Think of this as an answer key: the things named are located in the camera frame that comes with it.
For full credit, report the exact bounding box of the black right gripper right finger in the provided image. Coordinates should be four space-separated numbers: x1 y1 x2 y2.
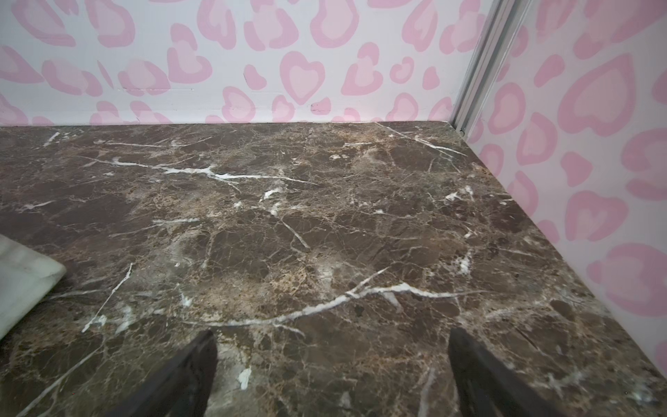
448 327 562 417

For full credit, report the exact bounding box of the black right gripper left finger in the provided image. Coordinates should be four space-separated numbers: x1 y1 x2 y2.
106 330 218 416

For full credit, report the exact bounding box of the white canvas tote bag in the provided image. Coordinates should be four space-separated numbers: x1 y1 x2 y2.
0 236 66 339

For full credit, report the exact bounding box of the aluminium corner frame post right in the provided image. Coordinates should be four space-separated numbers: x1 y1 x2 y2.
450 0 532 136

